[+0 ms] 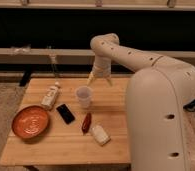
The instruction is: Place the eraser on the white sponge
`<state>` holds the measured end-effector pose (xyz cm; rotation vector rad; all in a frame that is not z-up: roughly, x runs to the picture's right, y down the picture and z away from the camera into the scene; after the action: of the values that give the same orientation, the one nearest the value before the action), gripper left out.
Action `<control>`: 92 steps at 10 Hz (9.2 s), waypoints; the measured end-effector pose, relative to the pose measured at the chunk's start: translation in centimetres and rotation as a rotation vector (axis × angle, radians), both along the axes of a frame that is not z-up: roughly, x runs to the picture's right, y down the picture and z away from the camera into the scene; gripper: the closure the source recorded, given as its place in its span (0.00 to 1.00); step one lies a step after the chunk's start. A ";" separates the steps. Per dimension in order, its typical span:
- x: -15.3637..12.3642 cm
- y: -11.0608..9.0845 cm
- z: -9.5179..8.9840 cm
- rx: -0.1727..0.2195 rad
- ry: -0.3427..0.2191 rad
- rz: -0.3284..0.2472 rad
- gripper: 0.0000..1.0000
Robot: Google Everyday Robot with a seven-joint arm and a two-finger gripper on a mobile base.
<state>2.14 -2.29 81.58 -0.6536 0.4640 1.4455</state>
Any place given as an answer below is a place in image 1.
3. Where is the orange bowl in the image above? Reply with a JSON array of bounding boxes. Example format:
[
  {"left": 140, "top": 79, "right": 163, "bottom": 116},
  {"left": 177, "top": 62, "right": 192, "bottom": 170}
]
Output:
[{"left": 12, "top": 105, "right": 49, "bottom": 139}]

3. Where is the long wooden bench rail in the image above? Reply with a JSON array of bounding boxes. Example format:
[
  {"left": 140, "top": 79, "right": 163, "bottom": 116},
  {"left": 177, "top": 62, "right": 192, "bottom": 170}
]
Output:
[{"left": 0, "top": 48, "right": 195, "bottom": 65}]

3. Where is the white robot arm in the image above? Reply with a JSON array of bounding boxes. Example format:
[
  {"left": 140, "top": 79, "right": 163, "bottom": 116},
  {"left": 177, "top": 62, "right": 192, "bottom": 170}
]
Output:
[{"left": 89, "top": 33, "right": 195, "bottom": 171}]

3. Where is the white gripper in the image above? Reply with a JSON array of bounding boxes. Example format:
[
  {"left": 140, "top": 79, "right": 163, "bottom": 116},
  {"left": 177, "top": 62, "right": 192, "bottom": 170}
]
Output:
[{"left": 87, "top": 56, "right": 113, "bottom": 86}]

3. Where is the black eraser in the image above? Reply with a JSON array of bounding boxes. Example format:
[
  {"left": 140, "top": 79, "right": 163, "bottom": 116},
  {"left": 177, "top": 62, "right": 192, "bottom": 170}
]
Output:
[{"left": 56, "top": 104, "right": 75, "bottom": 124}]

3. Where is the blue device on floor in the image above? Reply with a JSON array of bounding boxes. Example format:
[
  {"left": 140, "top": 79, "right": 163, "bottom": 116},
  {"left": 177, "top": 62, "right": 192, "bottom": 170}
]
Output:
[{"left": 183, "top": 98, "right": 195, "bottom": 114}]

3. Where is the white bottle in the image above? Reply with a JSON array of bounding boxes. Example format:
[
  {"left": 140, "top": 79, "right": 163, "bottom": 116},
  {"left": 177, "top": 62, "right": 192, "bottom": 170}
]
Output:
[{"left": 41, "top": 82, "right": 60, "bottom": 110}]

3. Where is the wooden table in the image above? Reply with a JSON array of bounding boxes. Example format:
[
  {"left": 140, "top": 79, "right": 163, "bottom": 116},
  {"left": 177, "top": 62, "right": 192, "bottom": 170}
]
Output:
[{"left": 0, "top": 78, "right": 130, "bottom": 166}]

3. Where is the translucent plastic cup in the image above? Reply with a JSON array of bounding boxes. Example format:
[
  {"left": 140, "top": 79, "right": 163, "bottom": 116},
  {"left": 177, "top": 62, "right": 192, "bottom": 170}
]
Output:
[{"left": 75, "top": 86, "right": 92, "bottom": 108}]

